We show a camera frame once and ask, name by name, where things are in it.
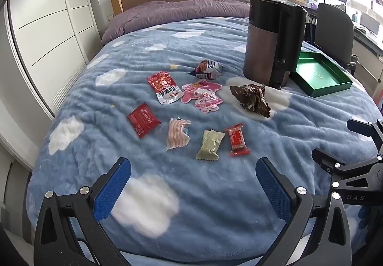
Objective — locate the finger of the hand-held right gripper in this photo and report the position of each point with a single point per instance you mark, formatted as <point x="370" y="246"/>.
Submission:
<point x="323" y="156"/>
<point x="357" y="125"/>

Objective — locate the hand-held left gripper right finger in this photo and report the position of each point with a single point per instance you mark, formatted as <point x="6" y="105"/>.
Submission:
<point x="273" y="191"/>

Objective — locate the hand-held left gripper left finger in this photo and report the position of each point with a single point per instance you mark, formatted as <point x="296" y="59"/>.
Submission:
<point x="113" y="191"/>

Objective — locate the small red bar packet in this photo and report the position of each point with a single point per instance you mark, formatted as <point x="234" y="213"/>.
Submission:
<point x="238" y="140"/>

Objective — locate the green tray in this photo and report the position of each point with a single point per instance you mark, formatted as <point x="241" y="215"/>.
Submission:
<point x="317" y="74"/>

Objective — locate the dark red snack packet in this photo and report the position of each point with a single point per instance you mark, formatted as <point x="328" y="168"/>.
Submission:
<point x="143" y="120"/>

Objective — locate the pink striped snack packet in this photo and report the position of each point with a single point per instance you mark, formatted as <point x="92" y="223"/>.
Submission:
<point x="178" y="134"/>

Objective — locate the brown crinkled snack packet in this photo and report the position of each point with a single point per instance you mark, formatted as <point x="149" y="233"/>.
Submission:
<point x="251" y="98"/>

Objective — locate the pink cartoon snack packet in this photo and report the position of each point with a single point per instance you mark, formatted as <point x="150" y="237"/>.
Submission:
<point x="200" y="96"/>

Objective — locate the person's right hand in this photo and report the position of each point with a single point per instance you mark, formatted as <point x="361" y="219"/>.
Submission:
<point x="363" y="218"/>

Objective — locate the blue cloud print blanket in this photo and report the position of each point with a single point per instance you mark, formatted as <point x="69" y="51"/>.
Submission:
<point x="209" y="209"/>

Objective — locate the pale green snack packet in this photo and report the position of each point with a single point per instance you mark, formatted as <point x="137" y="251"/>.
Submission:
<point x="209" y="144"/>

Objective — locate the white desk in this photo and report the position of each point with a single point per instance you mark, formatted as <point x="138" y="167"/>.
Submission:
<point x="366" y="41"/>

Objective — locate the grey chair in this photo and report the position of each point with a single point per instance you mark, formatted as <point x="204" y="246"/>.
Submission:
<point x="332" y="29"/>

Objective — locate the brown bin with black lid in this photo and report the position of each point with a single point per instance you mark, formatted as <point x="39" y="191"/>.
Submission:
<point x="269" y="44"/>

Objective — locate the crumpled white red snack packet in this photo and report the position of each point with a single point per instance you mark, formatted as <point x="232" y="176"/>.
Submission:
<point x="206" y="69"/>

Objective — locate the white wardrobe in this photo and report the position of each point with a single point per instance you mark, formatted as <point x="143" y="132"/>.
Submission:
<point x="45" y="29"/>

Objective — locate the purple pillow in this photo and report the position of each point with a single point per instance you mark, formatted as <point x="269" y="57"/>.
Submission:
<point x="164" y="14"/>

